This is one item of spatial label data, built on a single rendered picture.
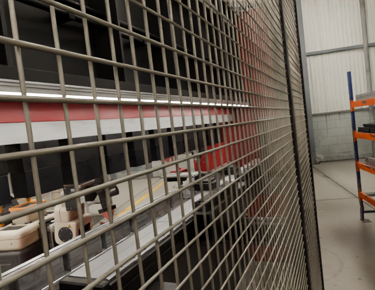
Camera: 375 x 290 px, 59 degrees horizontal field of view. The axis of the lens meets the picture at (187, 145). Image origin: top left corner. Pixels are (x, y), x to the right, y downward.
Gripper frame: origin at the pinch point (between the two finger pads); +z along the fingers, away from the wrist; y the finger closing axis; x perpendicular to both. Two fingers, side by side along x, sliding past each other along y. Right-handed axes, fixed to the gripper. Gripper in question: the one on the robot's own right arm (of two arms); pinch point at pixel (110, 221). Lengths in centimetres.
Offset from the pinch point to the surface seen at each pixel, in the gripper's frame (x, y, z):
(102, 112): -52, 66, -47
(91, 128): -60, 65, -41
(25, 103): -142, 142, -17
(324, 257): 164, 77, 99
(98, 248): -62, 53, 4
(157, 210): -15, 49, 0
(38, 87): -99, 91, -43
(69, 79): -86, 88, -48
